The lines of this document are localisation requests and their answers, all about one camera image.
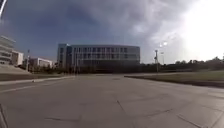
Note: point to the large glass-fronted building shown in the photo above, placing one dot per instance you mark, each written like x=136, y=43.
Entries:
x=100, y=55

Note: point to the grey paved plaza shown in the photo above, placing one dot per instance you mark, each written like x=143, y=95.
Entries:
x=110, y=103

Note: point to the lamp pole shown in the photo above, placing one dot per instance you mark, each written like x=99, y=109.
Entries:
x=156, y=63

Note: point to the low pale building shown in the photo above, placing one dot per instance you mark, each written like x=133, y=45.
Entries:
x=40, y=62

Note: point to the pale kerb strip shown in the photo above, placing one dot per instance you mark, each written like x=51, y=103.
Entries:
x=33, y=80

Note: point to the grass strip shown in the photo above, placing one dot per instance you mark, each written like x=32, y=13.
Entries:
x=193, y=77

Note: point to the thin pole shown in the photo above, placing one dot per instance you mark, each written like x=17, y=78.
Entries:
x=27, y=61

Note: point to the row of trees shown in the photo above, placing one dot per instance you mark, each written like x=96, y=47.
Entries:
x=200, y=64

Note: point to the small pale building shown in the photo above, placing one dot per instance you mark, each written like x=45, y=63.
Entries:
x=17, y=58

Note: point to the grass slope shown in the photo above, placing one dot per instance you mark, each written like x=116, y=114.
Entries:
x=13, y=71

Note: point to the white tiered building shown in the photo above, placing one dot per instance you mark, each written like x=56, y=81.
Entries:
x=6, y=50

